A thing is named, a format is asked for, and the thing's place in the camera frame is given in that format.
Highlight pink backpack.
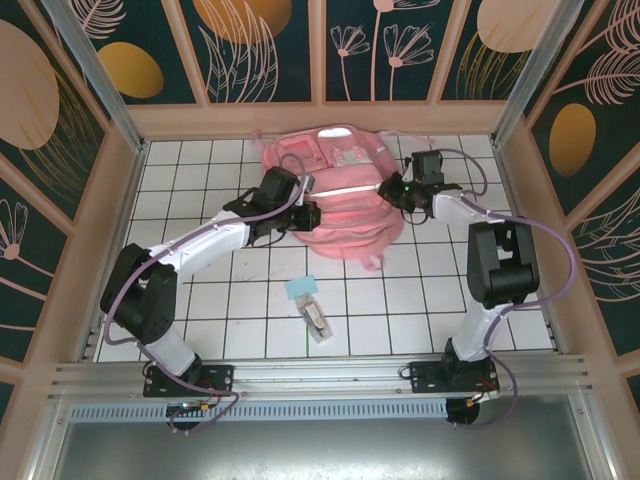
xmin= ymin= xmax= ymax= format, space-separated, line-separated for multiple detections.
xmin=251 ymin=125 xmax=431 ymax=274

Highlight light blue sticky notes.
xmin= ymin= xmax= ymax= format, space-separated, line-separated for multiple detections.
xmin=284 ymin=273 xmax=320 ymax=301

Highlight clear packet of stationery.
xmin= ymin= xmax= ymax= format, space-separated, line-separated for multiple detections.
xmin=292 ymin=294 xmax=335 ymax=345

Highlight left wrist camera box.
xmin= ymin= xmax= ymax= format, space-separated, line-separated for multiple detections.
xmin=297 ymin=173 xmax=316 ymax=207

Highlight aluminium frame post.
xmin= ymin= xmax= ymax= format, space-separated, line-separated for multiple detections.
xmin=489 ymin=0 xmax=586 ymax=146
xmin=42 ymin=0 xmax=149 ymax=154

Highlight aluminium mounting rail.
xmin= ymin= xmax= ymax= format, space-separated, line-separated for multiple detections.
xmin=47 ymin=353 xmax=597 ymax=402

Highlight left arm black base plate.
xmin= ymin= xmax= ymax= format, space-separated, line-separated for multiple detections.
xmin=143 ymin=363 xmax=236 ymax=399

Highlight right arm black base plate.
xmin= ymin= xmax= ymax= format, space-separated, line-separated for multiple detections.
xmin=399 ymin=360 xmax=501 ymax=397

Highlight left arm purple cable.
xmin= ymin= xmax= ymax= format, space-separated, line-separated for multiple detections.
xmin=102 ymin=153 xmax=309 ymax=437

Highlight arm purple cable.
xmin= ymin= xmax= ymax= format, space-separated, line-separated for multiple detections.
xmin=102 ymin=153 xmax=309 ymax=437
xmin=439 ymin=148 xmax=581 ymax=431

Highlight slotted grey cable duct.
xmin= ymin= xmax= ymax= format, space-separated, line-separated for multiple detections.
xmin=67 ymin=398 xmax=451 ymax=422

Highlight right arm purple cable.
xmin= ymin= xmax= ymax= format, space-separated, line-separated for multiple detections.
xmin=439 ymin=148 xmax=581 ymax=431

